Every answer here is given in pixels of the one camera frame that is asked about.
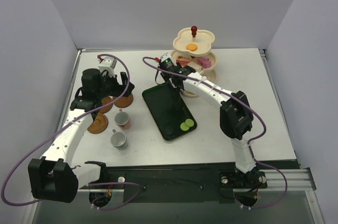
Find metal tongs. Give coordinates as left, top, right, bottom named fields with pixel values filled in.
left=171, top=91, right=181, bottom=112

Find pink strawberry cake slice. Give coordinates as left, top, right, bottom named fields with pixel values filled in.
left=176, top=55, right=191, bottom=67

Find pink block cake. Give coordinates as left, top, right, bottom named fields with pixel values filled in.
left=198, top=57, right=212, bottom=68

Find dark chocolate macaron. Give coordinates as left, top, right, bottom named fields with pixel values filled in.
left=165, top=126, right=174, bottom=135

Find white block cake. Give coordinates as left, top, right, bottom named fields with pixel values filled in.
left=187, top=62, right=202, bottom=72

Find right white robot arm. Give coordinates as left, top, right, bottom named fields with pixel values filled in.
left=157, top=66, right=256, bottom=186

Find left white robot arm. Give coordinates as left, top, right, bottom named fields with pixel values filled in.
left=28, top=69, right=134, bottom=203

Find brown coaster back left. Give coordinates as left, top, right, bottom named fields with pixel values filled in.
left=99, top=96, right=113, bottom=114

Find brown coaster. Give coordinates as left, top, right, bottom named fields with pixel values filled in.
left=87, top=113, right=109, bottom=134
left=99, top=96, right=113, bottom=114
left=112, top=94, right=134, bottom=108

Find brown coaster back right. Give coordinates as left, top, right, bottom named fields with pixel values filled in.
left=112, top=94, right=134, bottom=108

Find pink mug left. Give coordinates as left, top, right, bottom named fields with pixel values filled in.
left=114, top=109, right=131, bottom=130

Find dark green serving tray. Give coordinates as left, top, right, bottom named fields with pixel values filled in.
left=142, top=84, right=198, bottom=142

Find brown coaster front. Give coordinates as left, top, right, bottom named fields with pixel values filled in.
left=87, top=113, right=109, bottom=134

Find cream three-tier dessert stand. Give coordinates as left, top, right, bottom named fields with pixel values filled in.
left=171, top=26, right=218, bottom=83

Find orange macaron on stand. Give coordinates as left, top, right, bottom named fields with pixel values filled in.
left=186, top=43, right=198, bottom=51

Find green macaron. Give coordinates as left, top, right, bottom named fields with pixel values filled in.
left=180, top=123, right=190, bottom=132
left=184, top=119, right=194, bottom=128

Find grey mug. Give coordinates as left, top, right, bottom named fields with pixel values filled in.
left=110, top=129, right=128, bottom=150

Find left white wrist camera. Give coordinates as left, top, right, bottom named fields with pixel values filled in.
left=98, top=57, right=117, bottom=78

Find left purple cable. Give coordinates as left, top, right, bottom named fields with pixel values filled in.
left=0, top=53, right=143, bottom=211

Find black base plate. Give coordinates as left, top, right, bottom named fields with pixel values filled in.
left=67, top=161, right=269, bottom=205

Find aluminium rail frame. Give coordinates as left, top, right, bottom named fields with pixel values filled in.
left=259, top=50, right=316, bottom=190

